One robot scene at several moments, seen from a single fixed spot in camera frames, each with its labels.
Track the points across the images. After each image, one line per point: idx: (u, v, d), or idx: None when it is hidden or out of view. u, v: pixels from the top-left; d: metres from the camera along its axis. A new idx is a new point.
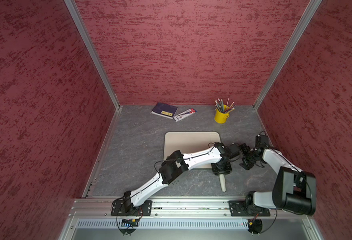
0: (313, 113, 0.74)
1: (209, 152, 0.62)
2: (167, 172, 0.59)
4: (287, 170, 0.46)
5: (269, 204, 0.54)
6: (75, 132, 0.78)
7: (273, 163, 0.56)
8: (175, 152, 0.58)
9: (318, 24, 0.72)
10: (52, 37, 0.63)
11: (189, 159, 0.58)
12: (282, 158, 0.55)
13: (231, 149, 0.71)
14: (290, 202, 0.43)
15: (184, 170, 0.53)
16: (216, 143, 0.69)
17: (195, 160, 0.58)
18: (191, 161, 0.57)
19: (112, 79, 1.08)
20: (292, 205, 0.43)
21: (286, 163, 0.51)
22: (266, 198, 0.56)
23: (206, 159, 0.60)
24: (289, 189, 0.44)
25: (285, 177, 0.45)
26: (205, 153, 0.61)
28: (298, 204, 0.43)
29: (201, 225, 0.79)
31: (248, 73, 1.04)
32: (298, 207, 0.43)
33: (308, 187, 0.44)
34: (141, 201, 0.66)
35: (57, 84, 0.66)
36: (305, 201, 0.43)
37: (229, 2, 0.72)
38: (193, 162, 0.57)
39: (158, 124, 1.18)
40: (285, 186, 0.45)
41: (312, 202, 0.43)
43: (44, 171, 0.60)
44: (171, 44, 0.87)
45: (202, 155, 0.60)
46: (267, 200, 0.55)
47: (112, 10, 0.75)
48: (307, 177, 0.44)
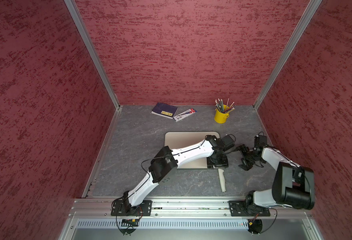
0: (313, 113, 0.74)
1: (200, 147, 0.59)
2: (157, 170, 0.55)
4: (286, 164, 0.47)
5: (269, 202, 0.54)
6: (76, 132, 0.79)
7: (273, 161, 0.57)
8: (163, 149, 0.55)
9: (318, 24, 0.72)
10: (52, 37, 0.63)
11: (179, 154, 0.54)
12: (280, 155, 0.56)
13: (225, 141, 0.68)
14: (290, 197, 0.44)
15: (172, 167, 0.50)
16: (207, 135, 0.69)
17: (185, 155, 0.55)
18: (181, 157, 0.54)
19: (112, 79, 1.08)
20: (292, 200, 0.44)
21: (285, 159, 0.53)
22: (266, 196, 0.57)
23: (198, 154, 0.57)
24: (288, 184, 0.45)
25: (284, 172, 0.46)
26: (196, 147, 0.58)
28: (297, 199, 0.44)
29: (201, 225, 0.79)
31: (248, 73, 1.05)
32: (298, 202, 0.44)
33: (306, 181, 0.45)
34: (137, 201, 0.64)
35: (57, 84, 0.66)
36: (305, 195, 0.44)
37: (229, 2, 0.72)
38: (183, 157, 0.54)
39: (158, 124, 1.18)
40: (284, 182, 0.45)
41: (311, 196, 0.44)
43: (44, 171, 0.60)
44: (171, 44, 0.87)
45: (193, 150, 0.57)
46: (267, 198, 0.55)
47: (112, 10, 0.75)
48: (306, 172, 0.45)
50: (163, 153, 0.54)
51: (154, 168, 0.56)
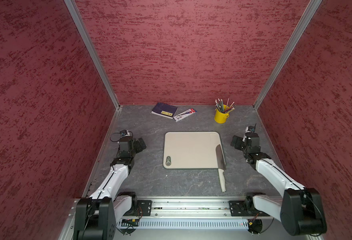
0: (314, 113, 0.74)
1: (114, 172, 0.56)
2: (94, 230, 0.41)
4: (291, 192, 0.43)
5: (270, 211, 0.55)
6: (75, 132, 0.78)
7: (274, 179, 0.52)
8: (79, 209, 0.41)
9: (318, 24, 0.72)
10: (52, 37, 0.63)
11: (102, 191, 0.47)
12: (281, 174, 0.51)
13: (124, 148, 0.66)
14: (303, 226, 0.41)
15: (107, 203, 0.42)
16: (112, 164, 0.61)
17: (108, 186, 0.49)
18: (106, 191, 0.47)
19: (112, 79, 1.08)
20: (306, 229, 0.41)
21: (286, 181, 0.48)
22: (267, 205, 0.57)
23: (118, 177, 0.54)
24: (299, 213, 0.41)
25: (292, 201, 0.42)
26: (111, 175, 0.54)
28: (310, 226, 0.41)
29: (201, 225, 0.79)
31: (248, 73, 1.04)
32: (311, 229, 0.41)
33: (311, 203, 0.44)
34: (128, 203, 0.64)
35: (57, 84, 0.66)
36: (315, 220, 0.42)
37: (229, 2, 0.72)
38: (108, 190, 0.48)
39: (158, 124, 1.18)
40: (294, 210, 0.41)
41: (322, 220, 0.41)
43: (44, 171, 0.60)
44: (171, 44, 0.87)
45: (110, 179, 0.52)
46: (268, 207, 0.56)
47: (112, 10, 0.75)
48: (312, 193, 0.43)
50: (82, 211, 0.41)
51: (91, 232, 0.41)
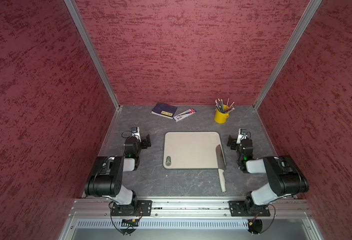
0: (313, 113, 0.74)
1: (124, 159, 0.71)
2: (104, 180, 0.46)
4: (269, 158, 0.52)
5: (269, 197, 0.55)
6: (75, 132, 0.78)
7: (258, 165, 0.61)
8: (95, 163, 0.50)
9: (318, 24, 0.72)
10: (52, 37, 0.63)
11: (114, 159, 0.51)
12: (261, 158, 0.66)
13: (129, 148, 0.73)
14: (286, 179, 0.47)
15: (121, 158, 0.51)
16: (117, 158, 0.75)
17: None
18: None
19: (112, 79, 1.08)
20: (288, 180, 0.47)
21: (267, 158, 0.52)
22: (265, 192, 0.57)
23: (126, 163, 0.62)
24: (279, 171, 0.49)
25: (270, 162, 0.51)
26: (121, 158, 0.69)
28: (291, 178, 0.47)
29: (201, 225, 0.79)
31: (248, 73, 1.05)
32: (293, 181, 0.46)
33: (289, 166, 0.50)
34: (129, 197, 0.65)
35: (57, 84, 0.66)
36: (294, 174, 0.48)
37: (229, 3, 0.72)
38: None
39: (158, 124, 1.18)
40: (274, 169, 0.49)
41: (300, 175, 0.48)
43: (44, 171, 0.60)
44: (171, 44, 0.87)
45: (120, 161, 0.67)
46: (267, 194, 0.56)
47: (112, 10, 0.75)
48: (287, 158, 0.52)
50: (98, 164, 0.49)
51: (101, 182, 0.46)
